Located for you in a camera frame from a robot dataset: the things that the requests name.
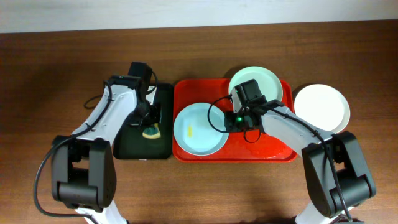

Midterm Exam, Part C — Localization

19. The yellow green sponge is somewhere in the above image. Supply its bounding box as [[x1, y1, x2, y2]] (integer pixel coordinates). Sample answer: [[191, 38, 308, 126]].
[[142, 123, 161, 139]]

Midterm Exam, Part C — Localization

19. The light blue plate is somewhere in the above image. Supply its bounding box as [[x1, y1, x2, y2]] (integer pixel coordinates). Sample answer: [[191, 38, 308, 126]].
[[174, 103, 229, 156]]

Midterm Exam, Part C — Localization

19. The white plate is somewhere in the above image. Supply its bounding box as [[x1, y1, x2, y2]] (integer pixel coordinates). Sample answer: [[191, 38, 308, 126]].
[[294, 84, 351, 133]]

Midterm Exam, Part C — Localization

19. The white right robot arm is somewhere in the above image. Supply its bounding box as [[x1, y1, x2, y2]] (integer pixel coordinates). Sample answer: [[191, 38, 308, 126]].
[[226, 98, 376, 223]]

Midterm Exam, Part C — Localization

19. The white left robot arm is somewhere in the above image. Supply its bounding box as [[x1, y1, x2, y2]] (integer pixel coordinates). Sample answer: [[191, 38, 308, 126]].
[[52, 73, 155, 223]]

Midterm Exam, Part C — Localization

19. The red plastic tray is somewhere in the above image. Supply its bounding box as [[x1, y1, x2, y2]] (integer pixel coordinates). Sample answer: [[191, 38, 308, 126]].
[[172, 78, 297, 163]]

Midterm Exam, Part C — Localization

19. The black plastic tray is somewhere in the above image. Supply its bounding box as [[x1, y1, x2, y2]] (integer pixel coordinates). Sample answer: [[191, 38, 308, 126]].
[[113, 83, 174, 159]]

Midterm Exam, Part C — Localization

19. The green plate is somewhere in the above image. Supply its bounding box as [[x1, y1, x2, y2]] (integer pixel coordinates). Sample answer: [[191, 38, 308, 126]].
[[228, 66, 283, 101]]

